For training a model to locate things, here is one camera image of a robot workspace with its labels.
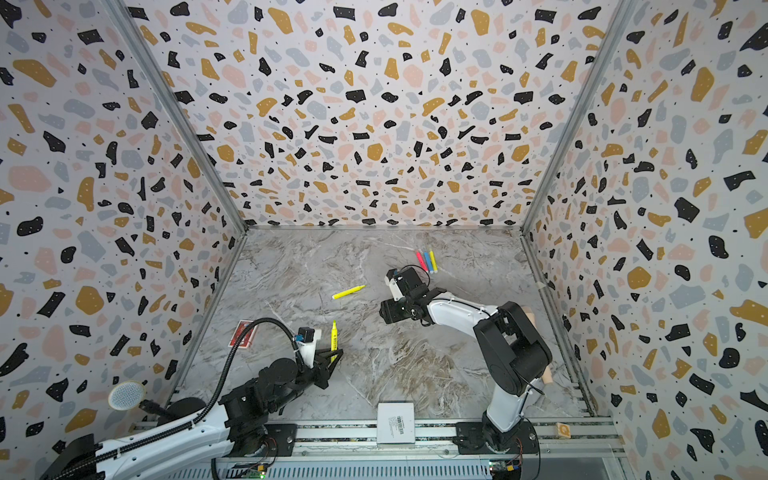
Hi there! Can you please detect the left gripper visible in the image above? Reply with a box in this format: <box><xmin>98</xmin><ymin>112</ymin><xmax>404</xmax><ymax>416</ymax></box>
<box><xmin>269</xmin><ymin>346</ymin><xmax>343</xmax><ymax>414</ymax></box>

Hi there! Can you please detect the yellow highlighter pen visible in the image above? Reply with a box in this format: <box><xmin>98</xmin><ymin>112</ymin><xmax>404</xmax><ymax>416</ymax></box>
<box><xmin>428</xmin><ymin>250</ymin><xmax>438</xmax><ymax>273</ymax></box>
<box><xmin>332</xmin><ymin>285</ymin><xmax>366</xmax><ymax>300</ymax></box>
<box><xmin>330</xmin><ymin>320</ymin><xmax>339</xmax><ymax>352</ymax></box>

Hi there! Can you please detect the blue highlighter pen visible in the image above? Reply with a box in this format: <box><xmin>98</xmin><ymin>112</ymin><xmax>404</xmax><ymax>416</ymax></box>
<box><xmin>421</xmin><ymin>251</ymin><xmax>434</xmax><ymax>273</ymax></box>

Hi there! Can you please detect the pink highlighter pen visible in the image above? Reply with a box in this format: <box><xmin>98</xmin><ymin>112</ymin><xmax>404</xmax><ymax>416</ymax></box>
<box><xmin>415</xmin><ymin>250</ymin><xmax>429</xmax><ymax>273</ymax></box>

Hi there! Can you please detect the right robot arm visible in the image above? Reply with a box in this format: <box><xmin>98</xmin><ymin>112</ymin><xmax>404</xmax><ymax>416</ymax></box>
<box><xmin>379</xmin><ymin>265</ymin><xmax>552</xmax><ymax>453</ymax></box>

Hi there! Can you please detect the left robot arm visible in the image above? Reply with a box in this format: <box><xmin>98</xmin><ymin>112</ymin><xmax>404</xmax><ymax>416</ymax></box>
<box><xmin>41</xmin><ymin>349</ymin><xmax>344</xmax><ymax>479</ymax></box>

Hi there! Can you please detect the red card packet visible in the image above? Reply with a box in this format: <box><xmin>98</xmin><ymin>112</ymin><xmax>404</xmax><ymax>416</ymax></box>
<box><xmin>229</xmin><ymin>320</ymin><xmax>258</xmax><ymax>349</ymax></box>

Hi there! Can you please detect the black round stand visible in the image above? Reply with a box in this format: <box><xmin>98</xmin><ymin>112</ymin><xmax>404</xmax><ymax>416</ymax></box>
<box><xmin>139</xmin><ymin>397</ymin><xmax>206</xmax><ymax>425</ymax></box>

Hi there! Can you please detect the wooden rolling pin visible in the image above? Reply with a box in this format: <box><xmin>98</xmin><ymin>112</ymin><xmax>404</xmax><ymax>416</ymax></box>
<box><xmin>522</xmin><ymin>306</ymin><xmax>554</xmax><ymax>385</ymax></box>

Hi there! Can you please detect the small wooden tag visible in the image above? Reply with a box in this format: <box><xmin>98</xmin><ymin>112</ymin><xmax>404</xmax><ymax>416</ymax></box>
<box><xmin>556</xmin><ymin>422</ymin><xmax>571</xmax><ymax>438</ymax></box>

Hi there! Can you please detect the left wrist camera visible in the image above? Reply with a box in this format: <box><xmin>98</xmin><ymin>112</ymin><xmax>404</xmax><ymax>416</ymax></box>
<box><xmin>296</xmin><ymin>327</ymin><xmax>322</xmax><ymax>369</ymax></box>

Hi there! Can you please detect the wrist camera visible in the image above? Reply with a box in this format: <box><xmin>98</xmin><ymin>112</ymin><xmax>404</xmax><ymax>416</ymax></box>
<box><xmin>296</xmin><ymin>327</ymin><xmax>322</xmax><ymax>369</ymax></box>
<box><xmin>385</xmin><ymin>268</ymin><xmax>404</xmax><ymax>301</ymax></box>

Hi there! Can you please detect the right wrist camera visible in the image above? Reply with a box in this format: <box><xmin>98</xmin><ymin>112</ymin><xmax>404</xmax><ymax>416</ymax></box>
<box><xmin>385</xmin><ymin>268</ymin><xmax>404</xmax><ymax>301</ymax></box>

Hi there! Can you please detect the black corrugated cable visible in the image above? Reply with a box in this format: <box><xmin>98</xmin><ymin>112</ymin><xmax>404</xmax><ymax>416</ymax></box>
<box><xmin>191</xmin><ymin>317</ymin><xmax>298</xmax><ymax>421</ymax></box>

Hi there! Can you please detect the white box on rail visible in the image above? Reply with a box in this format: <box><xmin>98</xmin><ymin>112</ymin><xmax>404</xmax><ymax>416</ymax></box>
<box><xmin>376</xmin><ymin>402</ymin><xmax>416</xmax><ymax>445</ymax></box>

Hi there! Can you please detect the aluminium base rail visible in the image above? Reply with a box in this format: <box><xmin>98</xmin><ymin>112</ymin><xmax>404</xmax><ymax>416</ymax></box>
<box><xmin>137</xmin><ymin>416</ymin><xmax>625</xmax><ymax>480</ymax></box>

